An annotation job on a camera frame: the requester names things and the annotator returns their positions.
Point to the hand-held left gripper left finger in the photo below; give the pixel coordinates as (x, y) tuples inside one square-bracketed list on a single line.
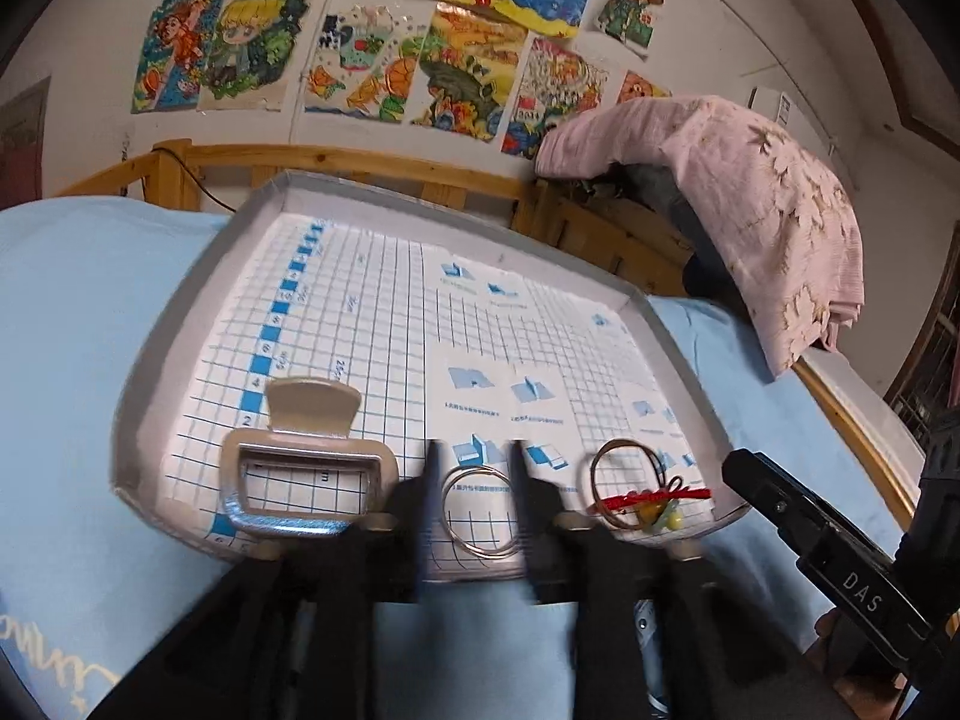
[(431, 472)]

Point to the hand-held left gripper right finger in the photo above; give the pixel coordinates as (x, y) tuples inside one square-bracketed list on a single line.
[(523, 472)]

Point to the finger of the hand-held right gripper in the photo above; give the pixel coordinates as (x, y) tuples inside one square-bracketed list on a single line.
[(765, 491)]

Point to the silver bangle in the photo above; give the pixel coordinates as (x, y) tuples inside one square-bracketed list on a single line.
[(443, 502)]

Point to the grey tray with grid lining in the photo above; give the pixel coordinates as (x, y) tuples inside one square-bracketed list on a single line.
[(390, 300)]

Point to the person's right hand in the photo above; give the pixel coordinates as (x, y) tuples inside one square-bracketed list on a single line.
[(847, 660)]

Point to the beige hair clip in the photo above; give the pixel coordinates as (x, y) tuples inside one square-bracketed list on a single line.
[(311, 409)]

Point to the dark lattice rack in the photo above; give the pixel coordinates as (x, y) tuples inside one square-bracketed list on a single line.
[(930, 345)]

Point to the pink floral blanket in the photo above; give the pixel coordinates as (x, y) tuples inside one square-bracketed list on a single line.
[(750, 187)]

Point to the dark grey bundle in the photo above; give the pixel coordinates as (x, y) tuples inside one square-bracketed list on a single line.
[(667, 195)]

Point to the light blue printed bed sheet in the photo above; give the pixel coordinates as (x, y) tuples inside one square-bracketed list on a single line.
[(75, 352)]

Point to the wooden bed headboard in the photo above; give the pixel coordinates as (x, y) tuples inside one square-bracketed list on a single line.
[(225, 157)]

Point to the white air conditioner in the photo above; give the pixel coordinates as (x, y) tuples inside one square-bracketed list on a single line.
[(772, 105)]

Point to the wooden side bed frame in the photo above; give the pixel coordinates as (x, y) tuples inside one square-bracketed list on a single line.
[(600, 240)]

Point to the group of colourful wall drawings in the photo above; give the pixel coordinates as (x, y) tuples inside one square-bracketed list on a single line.
[(247, 37)]

